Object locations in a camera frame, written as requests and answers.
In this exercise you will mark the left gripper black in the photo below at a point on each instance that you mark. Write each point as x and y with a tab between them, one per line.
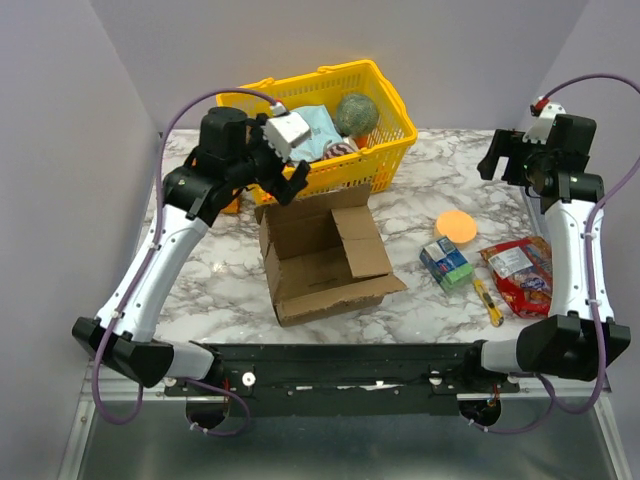
281	187

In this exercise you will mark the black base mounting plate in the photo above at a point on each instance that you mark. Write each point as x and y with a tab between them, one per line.
351	380

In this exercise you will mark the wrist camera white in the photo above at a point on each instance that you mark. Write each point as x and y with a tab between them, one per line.
286	132
544	111

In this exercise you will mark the brown cardboard express box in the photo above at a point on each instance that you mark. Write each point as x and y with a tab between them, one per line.
323	256

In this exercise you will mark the red snack bag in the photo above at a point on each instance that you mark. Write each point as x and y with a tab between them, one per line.
522	273

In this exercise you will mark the yellow plastic shopping basket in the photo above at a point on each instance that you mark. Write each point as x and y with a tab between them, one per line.
377	162

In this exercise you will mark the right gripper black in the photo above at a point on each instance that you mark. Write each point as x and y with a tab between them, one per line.
505	157

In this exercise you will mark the pink brown striped pouch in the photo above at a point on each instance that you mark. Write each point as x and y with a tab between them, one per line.
337	149

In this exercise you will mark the aluminium rail frame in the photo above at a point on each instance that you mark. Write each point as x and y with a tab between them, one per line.
160	445

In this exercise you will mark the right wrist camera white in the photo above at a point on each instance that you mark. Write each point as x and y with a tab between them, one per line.
544	111

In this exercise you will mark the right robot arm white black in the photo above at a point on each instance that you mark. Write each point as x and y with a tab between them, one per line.
580	337

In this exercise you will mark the green melon ball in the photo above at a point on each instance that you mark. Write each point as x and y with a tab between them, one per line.
356	115

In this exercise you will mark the orange snack bag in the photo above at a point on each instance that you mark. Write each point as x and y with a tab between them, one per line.
233	207

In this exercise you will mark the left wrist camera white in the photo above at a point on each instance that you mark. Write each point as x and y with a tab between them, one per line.
286	132

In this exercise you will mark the light blue chips bag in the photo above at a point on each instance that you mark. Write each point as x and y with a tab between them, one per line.
323	132

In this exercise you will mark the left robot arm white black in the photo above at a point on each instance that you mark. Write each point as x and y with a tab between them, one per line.
234	151

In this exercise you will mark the round orange sponge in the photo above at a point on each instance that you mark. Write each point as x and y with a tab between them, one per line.
458	226

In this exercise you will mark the yellow utility knife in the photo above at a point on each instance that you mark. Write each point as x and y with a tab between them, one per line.
496	316

